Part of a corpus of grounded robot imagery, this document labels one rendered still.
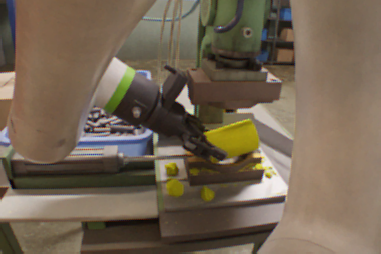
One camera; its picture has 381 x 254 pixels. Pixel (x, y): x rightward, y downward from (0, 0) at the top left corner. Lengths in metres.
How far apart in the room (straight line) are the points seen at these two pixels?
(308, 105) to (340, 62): 0.05
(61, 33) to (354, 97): 0.22
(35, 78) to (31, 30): 0.06
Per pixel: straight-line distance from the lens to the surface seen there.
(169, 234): 0.47
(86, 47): 0.19
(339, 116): 0.23
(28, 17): 0.20
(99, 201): 0.54
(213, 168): 0.55
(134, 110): 0.45
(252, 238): 0.56
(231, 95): 0.47
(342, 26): 0.22
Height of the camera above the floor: 1.37
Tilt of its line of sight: 25 degrees down
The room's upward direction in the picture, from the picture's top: 3 degrees clockwise
